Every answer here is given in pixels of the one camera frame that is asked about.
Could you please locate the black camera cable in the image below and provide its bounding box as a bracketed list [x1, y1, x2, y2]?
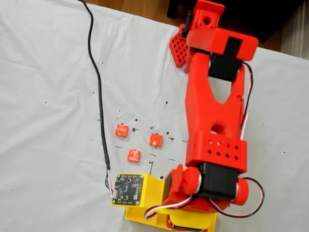
[78, 0, 116, 198]

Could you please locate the camera board in yellow mount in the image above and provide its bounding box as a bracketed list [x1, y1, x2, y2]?
[110, 173, 165, 208]

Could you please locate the white baseboard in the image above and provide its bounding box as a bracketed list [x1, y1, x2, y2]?
[281, 0, 309, 60]

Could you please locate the white plastic table cover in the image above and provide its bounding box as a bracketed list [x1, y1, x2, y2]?
[0, 0, 309, 232]

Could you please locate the white red black servo wire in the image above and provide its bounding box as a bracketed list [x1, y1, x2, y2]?
[239, 61, 254, 141]
[144, 193, 194, 220]
[217, 177, 265, 217]

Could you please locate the yellow three-compartment box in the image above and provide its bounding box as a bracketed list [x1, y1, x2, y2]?
[124, 205, 218, 232]

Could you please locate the orange Starburst candy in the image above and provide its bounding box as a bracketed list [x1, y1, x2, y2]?
[149, 133, 164, 148]
[114, 124, 129, 138]
[127, 149, 142, 163]

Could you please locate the black table clamp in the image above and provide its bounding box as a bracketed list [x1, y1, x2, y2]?
[181, 10, 193, 39]

